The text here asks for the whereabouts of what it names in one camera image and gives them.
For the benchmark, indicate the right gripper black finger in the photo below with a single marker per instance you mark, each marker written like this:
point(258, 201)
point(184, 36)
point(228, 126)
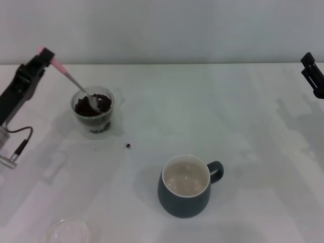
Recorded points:
point(317, 81)

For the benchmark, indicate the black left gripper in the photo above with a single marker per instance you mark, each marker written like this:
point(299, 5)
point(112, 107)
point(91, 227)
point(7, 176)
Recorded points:
point(15, 96)

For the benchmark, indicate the small clear glass bowl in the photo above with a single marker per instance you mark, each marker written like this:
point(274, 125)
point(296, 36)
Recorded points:
point(68, 230)

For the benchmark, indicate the dark blue ceramic mug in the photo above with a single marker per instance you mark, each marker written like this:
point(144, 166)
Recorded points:
point(182, 206)

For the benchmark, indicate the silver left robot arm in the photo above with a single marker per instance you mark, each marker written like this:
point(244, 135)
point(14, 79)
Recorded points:
point(5, 162)

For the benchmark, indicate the dark coffee beans heap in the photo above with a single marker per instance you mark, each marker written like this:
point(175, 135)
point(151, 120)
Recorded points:
point(83, 106)

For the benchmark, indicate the clear double-wall glass cup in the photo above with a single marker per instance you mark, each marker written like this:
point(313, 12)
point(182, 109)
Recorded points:
point(114, 101)

